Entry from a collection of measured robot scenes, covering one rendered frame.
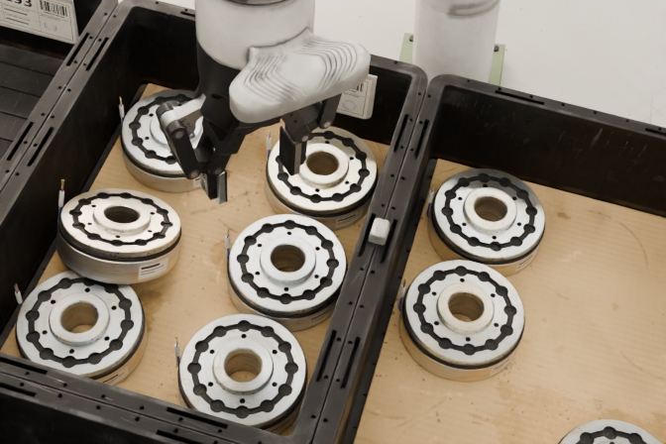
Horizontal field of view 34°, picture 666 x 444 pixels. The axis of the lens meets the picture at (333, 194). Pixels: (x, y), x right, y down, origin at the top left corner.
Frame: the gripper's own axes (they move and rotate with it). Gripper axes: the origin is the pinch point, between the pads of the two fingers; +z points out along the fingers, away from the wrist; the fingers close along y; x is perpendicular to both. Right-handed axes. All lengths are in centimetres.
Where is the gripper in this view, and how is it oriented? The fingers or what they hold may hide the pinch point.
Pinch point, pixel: (254, 168)
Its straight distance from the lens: 80.0
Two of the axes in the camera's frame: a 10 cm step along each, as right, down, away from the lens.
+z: -0.6, 6.1, 7.9
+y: -8.7, 3.5, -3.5
